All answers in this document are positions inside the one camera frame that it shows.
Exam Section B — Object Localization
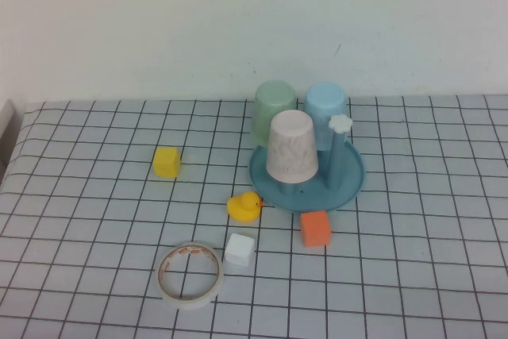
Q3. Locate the pink plastic cup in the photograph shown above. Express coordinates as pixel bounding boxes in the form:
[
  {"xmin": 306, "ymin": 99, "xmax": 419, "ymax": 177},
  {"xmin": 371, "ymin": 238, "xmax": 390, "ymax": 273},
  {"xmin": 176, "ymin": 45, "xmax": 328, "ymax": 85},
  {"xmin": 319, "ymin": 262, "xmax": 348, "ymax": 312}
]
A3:
[{"xmin": 265, "ymin": 110, "xmax": 320, "ymax": 184}]

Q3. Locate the yellow rubber duck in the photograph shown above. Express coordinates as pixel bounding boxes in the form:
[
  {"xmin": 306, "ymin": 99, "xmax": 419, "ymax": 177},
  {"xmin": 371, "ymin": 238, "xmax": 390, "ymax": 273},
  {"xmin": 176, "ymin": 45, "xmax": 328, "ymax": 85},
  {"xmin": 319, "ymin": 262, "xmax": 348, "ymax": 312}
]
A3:
[{"xmin": 226, "ymin": 191, "xmax": 264, "ymax": 223}]

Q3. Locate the light blue plastic cup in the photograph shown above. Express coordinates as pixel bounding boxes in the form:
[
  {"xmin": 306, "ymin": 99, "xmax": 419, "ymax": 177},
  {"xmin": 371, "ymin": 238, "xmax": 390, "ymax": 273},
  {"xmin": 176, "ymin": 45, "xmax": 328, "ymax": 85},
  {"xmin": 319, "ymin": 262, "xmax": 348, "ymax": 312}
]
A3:
[{"xmin": 303, "ymin": 82, "xmax": 350, "ymax": 152}]

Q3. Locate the white foam cube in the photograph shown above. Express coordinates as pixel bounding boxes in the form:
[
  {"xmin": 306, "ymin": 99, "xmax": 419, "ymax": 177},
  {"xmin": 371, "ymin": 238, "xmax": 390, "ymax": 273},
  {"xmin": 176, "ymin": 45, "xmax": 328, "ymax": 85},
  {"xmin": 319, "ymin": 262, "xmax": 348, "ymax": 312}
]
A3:
[{"xmin": 224, "ymin": 233, "xmax": 256, "ymax": 268}]

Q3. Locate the yellow foam cube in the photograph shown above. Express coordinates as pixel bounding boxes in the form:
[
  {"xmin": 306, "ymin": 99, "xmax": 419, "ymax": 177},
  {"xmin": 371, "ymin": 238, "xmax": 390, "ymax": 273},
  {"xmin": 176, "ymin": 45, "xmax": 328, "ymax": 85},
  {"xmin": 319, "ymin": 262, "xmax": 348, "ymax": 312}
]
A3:
[{"xmin": 152, "ymin": 146, "xmax": 183, "ymax": 179}]

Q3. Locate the white black checked tablecloth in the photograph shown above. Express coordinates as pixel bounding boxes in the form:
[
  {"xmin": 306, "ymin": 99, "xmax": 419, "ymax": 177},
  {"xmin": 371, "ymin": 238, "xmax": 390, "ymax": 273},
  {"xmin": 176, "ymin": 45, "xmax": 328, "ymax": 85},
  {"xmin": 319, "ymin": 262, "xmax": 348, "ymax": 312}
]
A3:
[{"xmin": 0, "ymin": 94, "xmax": 508, "ymax": 339}]

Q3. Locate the orange foam cube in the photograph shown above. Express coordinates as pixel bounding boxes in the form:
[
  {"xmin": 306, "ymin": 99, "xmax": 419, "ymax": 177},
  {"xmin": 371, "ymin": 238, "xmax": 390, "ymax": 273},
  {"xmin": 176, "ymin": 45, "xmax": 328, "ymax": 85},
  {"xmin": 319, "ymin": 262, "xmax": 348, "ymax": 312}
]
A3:
[{"xmin": 299, "ymin": 210, "xmax": 333, "ymax": 248}]

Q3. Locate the white tape roll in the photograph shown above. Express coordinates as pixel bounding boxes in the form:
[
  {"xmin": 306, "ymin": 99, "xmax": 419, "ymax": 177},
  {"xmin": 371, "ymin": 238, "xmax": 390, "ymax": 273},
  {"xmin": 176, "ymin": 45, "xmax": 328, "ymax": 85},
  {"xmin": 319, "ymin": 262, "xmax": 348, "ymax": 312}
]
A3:
[{"xmin": 155, "ymin": 241, "xmax": 225, "ymax": 310}]

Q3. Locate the blue cup stand with posts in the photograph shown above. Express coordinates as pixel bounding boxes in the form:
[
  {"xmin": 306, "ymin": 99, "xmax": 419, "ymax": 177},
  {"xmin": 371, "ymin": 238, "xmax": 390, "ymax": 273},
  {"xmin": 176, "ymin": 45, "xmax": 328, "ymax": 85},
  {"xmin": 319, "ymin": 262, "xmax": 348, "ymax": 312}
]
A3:
[{"xmin": 248, "ymin": 114, "xmax": 366, "ymax": 213}]

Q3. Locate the green plastic cup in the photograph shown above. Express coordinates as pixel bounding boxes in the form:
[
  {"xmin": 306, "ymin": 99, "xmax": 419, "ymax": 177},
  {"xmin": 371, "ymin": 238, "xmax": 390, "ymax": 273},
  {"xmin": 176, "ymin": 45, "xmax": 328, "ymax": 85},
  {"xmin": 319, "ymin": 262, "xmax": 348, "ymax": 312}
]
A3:
[{"xmin": 253, "ymin": 81, "xmax": 298, "ymax": 148}]

